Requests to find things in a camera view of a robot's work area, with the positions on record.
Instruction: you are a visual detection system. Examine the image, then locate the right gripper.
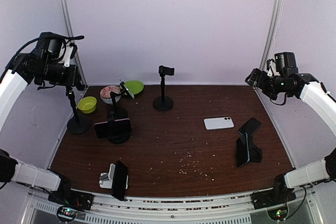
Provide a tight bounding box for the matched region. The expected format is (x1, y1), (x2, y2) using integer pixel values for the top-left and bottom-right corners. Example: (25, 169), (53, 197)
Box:
(245, 68), (286, 100)

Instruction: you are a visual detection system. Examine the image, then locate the black round-base tall stand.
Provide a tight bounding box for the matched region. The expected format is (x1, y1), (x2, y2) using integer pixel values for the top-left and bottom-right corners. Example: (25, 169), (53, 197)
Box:
(66, 87), (90, 135)

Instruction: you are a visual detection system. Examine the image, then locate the dark blue-edged smartphone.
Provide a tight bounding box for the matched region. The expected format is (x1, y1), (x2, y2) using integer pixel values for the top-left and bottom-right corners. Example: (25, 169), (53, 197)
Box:
(237, 117), (261, 136)

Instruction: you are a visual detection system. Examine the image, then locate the white smartphone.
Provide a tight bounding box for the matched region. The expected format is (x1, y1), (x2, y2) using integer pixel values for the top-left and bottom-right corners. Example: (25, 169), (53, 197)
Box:
(203, 116), (234, 130)

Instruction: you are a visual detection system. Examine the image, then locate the black phone teal edge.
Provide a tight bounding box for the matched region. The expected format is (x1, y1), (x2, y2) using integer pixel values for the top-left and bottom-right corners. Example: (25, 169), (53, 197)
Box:
(236, 133), (250, 168)

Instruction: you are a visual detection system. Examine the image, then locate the black round-base phone stand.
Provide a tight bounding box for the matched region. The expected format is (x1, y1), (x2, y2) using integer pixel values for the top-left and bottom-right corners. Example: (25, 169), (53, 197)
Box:
(153, 65), (175, 111)

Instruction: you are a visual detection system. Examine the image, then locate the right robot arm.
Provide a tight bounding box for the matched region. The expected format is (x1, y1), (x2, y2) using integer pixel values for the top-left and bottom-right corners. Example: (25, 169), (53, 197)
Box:
(245, 52), (335, 204)

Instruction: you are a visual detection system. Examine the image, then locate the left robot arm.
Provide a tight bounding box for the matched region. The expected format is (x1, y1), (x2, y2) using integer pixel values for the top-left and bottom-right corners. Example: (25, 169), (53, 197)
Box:
(1, 32), (90, 205)

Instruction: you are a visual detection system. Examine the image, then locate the small phone on rear stand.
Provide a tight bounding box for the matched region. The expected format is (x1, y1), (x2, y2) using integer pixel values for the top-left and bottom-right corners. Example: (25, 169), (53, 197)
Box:
(119, 79), (134, 99)

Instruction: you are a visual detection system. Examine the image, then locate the black stand left centre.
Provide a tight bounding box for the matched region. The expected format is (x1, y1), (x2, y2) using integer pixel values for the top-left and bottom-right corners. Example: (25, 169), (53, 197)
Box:
(107, 92), (132, 144)

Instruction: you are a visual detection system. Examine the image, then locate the black phone pink edge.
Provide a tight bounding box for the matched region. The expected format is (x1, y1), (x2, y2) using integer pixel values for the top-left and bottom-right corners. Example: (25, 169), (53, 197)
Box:
(94, 118), (132, 138)

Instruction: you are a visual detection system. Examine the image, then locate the black folding wedge stand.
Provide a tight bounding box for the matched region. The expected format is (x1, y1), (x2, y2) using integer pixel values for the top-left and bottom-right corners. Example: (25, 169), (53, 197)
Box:
(248, 135), (263, 163)

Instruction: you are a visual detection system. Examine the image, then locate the black phone front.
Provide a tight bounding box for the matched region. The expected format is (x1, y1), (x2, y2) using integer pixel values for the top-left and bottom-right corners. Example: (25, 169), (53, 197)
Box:
(111, 161), (128, 201)

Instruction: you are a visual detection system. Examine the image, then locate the white desktop phone stand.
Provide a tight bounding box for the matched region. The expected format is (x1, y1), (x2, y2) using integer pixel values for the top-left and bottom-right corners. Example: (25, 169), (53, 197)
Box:
(99, 164), (116, 189)

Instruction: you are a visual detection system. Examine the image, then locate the green bowl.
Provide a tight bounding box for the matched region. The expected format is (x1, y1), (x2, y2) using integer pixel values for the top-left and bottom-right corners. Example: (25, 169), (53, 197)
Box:
(78, 97), (97, 114)

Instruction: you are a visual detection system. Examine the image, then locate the white patterned bowl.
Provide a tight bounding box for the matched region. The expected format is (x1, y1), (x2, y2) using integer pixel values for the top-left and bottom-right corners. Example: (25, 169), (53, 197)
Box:
(100, 86), (121, 105)

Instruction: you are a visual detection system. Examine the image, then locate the green plate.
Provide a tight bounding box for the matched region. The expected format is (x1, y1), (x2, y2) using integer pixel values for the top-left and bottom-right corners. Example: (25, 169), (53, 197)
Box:
(125, 80), (144, 95)

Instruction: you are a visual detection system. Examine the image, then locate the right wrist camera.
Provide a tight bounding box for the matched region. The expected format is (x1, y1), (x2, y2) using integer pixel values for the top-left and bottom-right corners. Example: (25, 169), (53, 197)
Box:
(266, 59), (280, 77)

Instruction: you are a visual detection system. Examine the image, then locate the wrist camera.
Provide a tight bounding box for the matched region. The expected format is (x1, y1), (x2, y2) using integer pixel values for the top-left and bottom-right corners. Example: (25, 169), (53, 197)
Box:
(266, 59), (280, 77)
(60, 43), (78, 68)

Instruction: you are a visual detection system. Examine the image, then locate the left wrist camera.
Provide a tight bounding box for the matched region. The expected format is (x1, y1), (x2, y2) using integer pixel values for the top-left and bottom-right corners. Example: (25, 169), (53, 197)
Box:
(60, 43), (78, 68)

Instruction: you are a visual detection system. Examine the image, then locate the right aluminium frame post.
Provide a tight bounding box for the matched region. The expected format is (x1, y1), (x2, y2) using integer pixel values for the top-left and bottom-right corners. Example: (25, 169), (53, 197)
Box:
(259, 0), (284, 70)

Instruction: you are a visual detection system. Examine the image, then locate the aluminium frame post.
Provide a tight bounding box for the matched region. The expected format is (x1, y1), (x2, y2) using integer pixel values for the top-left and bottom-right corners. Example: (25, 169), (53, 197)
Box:
(60, 0), (87, 86)
(259, 0), (284, 70)

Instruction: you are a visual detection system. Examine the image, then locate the left aluminium frame post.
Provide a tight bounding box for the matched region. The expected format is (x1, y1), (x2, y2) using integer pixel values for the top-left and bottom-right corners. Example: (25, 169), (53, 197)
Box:
(60, 0), (87, 86)

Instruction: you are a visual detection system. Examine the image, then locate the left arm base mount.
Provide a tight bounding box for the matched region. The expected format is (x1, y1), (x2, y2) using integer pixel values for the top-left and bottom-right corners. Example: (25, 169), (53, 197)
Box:
(48, 190), (94, 223)

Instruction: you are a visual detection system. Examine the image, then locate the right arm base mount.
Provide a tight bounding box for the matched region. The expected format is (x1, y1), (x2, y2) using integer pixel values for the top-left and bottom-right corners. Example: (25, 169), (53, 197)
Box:
(251, 175), (296, 221)

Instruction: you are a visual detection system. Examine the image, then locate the front aluminium rail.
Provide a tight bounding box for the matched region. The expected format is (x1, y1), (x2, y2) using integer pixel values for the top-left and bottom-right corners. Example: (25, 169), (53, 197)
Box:
(23, 187), (323, 224)

